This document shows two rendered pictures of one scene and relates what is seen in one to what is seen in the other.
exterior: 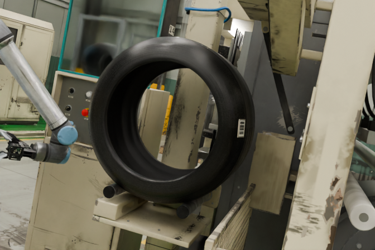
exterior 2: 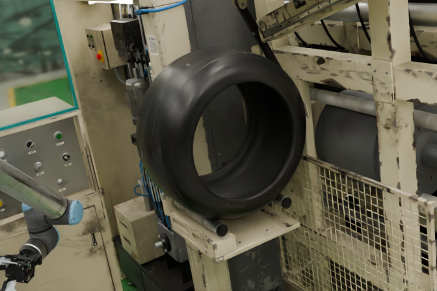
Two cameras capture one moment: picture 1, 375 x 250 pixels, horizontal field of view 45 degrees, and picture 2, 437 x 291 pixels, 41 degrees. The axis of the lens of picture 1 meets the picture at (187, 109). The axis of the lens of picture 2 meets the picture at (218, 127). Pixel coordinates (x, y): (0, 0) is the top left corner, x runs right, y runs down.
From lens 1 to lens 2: 1.54 m
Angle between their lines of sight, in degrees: 44
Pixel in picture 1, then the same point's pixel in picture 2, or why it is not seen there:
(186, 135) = (198, 138)
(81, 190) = (54, 260)
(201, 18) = (168, 15)
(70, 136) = (79, 212)
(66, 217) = not seen: outside the picture
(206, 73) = (270, 78)
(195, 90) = not seen: hidden behind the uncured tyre
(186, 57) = (250, 73)
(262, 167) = not seen: hidden behind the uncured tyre
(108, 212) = (229, 247)
